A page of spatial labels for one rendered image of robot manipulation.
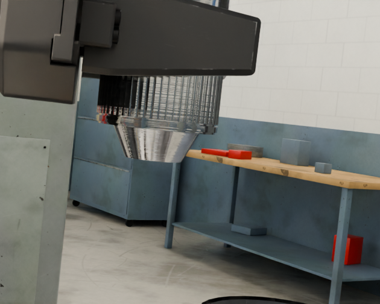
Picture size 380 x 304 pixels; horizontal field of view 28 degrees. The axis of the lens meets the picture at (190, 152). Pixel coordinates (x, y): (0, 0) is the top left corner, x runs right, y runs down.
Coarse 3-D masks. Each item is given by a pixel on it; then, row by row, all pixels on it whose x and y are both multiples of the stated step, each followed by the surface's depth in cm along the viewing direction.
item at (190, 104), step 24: (216, 0) 27; (120, 96) 27; (144, 96) 27; (168, 96) 27; (192, 96) 27; (216, 96) 28; (120, 120) 27; (144, 120) 27; (168, 120) 27; (192, 120) 27; (216, 120) 29
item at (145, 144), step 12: (120, 132) 28; (132, 132) 28; (144, 132) 28; (156, 132) 28; (168, 132) 28; (180, 132) 28; (132, 144) 28; (144, 144) 28; (156, 144) 28; (168, 144) 28; (180, 144) 28; (192, 144) 29; (132, 156) 28; (144, 156) 28; (156, 156) 28; (168, 156) 28; (180, 156) 29
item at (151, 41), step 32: (96, 0) 25; (128, 0) 26; (160, 0) 26; (192, 0) 26; (96, 32) 25; (128, 32) 26; (160, 32) 26; (192, 32) 26; (224, 32) 26; (256, 32) 26; (96, 64) 26; (128, 64) 26; (160, 64) 26; (192, 64) 26; (224, 64) 26
